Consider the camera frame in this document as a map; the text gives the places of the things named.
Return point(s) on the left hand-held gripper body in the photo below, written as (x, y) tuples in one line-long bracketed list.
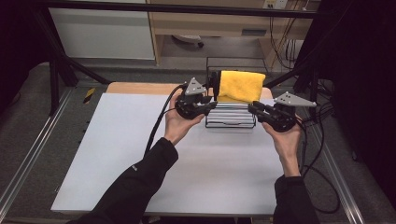
[(190, 104)]

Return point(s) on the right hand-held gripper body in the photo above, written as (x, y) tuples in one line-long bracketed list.
[(281, 118)]

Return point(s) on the yellow towel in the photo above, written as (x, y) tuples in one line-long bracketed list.
[(239, 85)]

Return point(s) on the person's left hand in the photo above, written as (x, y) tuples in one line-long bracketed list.
[(179, 126)]

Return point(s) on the person's right hand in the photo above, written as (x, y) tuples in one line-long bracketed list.
[(285, 143)]

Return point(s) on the row of white slats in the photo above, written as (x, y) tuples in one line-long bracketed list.
[(230, 113)]

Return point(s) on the black metal stand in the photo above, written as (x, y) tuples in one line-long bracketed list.
[(306, 77), (57, 68)]

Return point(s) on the white chair base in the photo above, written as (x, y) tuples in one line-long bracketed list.
[(188, 39)]

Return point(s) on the wooden desk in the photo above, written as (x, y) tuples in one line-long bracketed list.
[(211, 23)]

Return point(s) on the black curtain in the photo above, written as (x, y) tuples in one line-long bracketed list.
[(18, 46), (364, 77)]

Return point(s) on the yellow black tape strip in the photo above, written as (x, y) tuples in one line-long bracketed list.
[(89, 95)]

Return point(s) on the white cabinet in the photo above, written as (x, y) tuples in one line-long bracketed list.
[(102, 34)]

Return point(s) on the aluminium rail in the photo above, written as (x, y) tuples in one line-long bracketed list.
[(337, 183), (37, 143)]

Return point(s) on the black frame bar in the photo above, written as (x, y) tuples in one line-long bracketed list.
[(174, 9)]

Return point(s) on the white wall outlet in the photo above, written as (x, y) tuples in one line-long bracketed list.
[(275, 3)]

